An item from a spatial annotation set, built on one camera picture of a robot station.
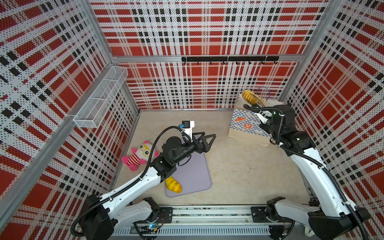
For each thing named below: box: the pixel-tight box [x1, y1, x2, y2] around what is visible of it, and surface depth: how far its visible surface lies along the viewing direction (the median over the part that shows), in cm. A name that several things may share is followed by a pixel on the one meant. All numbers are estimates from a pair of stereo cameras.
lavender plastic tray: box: [165, 151, 212, 198], surface depth 86 cm
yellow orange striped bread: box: [165, 176, 183, 193], surface depth 82 cm
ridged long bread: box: [242, 89, 264, 105], surface depth 84 cm
